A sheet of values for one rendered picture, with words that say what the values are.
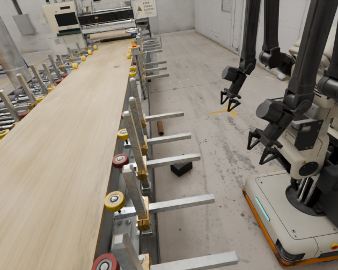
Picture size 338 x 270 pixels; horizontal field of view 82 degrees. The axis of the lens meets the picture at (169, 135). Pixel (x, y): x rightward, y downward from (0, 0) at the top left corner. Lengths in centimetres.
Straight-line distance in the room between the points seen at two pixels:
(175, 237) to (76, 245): 106
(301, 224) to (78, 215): 131
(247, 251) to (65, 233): 126
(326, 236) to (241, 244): 53
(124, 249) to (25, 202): 66
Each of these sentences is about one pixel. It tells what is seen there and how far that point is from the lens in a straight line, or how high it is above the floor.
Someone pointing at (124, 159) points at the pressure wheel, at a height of 91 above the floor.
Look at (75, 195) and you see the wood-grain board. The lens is 97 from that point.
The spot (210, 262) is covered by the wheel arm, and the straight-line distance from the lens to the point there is 77.
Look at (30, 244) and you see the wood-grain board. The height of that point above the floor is 90.
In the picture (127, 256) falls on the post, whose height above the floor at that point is 107.
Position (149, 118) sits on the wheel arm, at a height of 84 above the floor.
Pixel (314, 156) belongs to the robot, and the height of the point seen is 81.
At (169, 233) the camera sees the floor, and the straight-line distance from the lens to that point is 177.
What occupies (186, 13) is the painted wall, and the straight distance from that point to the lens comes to 1157.
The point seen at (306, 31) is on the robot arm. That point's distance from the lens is 73.
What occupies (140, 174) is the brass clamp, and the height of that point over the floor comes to 86.
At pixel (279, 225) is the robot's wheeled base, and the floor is 28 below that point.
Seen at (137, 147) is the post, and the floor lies 100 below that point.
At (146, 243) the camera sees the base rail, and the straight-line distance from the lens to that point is 96.
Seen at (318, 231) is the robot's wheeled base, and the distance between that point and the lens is 162.
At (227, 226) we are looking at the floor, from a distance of 180.
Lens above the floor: 154
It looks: 34 degrees down
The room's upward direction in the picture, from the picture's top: 8 degrees counter-clockwise
